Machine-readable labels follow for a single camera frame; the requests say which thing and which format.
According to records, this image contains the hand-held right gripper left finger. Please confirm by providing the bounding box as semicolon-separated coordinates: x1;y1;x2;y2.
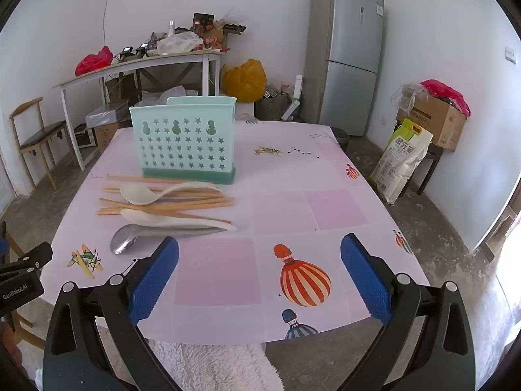
43;236;180;391

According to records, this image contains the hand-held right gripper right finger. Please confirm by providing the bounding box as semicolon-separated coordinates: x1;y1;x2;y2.
341;233;477;391

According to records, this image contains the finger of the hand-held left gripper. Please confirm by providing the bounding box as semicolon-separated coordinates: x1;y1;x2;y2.
0;242;53;281
0;221;10;266

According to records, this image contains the metal spoon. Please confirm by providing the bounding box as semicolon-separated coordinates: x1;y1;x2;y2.
110;224;226;255

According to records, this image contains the white plastic spoon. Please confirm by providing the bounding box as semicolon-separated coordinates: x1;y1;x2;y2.
120;182;224;205
120;209;237;232

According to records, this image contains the pile of wooden chopsticks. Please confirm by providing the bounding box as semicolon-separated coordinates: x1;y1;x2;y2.
97;175;236;217

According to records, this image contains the teal plastic utensil holder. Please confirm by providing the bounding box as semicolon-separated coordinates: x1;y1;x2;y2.
129;95;237;186

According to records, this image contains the white fleece garment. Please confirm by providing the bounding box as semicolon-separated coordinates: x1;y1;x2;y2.
152;340;283;391

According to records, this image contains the wooden chair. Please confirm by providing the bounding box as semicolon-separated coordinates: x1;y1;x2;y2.
9;97;76;190

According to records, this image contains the white rice bag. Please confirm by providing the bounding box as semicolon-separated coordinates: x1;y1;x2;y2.
370;118;434;203

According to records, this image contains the dark stool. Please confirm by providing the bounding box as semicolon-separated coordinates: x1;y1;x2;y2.
415;142;444;196

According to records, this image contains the dark trash bin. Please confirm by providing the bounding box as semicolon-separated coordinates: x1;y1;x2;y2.
331;127;350;151

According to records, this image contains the box under desk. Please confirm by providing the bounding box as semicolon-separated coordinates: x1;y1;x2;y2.
85;104;131;147

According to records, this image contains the large cardboard box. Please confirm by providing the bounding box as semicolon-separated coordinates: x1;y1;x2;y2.
397;95;467;151

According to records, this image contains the clear plastic bag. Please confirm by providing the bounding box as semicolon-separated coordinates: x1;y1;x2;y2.
391;81;428;109

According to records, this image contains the white leaning panel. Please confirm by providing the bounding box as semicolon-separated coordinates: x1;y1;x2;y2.
281;74;304;122

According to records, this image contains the olive green bag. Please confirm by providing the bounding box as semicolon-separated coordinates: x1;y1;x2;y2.
256;94;291;121

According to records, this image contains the red plastic bag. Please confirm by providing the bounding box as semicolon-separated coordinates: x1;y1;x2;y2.
75;46;114;77

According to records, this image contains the red bag on box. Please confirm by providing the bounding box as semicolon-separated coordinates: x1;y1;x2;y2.
421;79;471;117

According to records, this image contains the white desk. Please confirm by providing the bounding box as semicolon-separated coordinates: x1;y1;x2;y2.
53;51;224;171

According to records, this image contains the yellow plastic bag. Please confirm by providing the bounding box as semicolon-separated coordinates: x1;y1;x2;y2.
222;59;267;103

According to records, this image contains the silver refrigerator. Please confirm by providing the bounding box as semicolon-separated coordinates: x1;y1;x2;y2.
303;0;385;137

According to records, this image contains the white plastic bag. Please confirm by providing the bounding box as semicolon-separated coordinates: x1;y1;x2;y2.
157;32;203;55

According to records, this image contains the small cardboard box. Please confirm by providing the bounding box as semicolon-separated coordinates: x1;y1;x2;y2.
202;28;229;51

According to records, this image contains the wall cable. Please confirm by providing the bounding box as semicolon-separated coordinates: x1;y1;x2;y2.
104;0;113;47

